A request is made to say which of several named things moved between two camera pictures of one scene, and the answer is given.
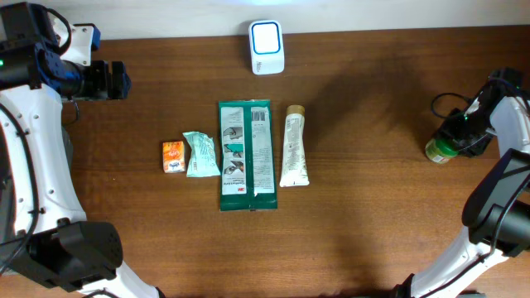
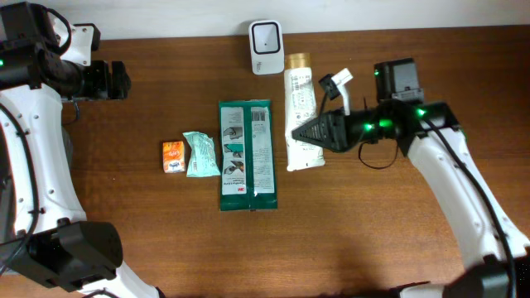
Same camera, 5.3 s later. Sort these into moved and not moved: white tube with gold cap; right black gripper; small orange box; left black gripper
Moved: right black gripper; white tube with gold cap
Not moved: left black gripper; small orange box
